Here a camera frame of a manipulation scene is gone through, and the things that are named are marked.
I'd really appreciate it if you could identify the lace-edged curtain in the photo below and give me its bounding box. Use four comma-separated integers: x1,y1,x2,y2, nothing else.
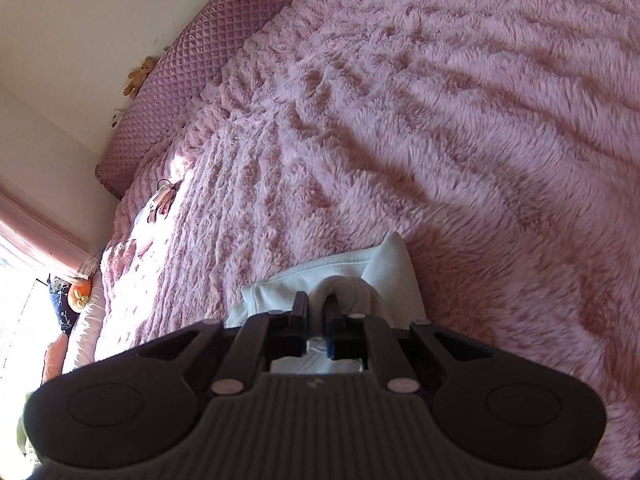
0,192,103,283

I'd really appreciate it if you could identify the pink quilted headboard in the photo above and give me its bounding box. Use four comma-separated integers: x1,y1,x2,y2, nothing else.
96,0,328,200

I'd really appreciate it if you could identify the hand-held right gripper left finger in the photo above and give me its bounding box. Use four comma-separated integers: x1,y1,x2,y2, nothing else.
132,292,308,396

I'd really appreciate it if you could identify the brown teddy bear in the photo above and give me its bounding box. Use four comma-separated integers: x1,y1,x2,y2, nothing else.
123,57,157,99

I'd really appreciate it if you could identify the orange plush toy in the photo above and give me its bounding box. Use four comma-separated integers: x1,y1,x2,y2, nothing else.
67,280,93,313

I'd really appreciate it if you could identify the cream bed cushion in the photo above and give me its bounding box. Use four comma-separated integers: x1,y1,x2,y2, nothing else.
62,260,108,376

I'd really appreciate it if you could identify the pink cloth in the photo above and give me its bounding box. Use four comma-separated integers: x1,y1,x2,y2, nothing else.
132,187,173,256

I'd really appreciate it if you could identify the pink pillow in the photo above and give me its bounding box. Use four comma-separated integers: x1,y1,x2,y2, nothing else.
42,332,70,383

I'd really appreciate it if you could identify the pink fluffy blanket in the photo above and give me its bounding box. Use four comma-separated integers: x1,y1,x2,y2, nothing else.
95,0,640,461

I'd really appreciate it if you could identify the green cushion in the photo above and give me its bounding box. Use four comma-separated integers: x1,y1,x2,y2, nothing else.
16,400,33,461

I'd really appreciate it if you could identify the navy patterned pillow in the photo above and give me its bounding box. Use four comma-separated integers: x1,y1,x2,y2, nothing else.
48,274,76,337

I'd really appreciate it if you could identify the white printed sweatshirt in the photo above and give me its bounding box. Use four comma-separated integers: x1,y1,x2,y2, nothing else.
225,230,428,376

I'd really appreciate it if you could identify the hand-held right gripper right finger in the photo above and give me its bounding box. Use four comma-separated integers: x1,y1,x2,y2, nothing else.
325,296,496,396

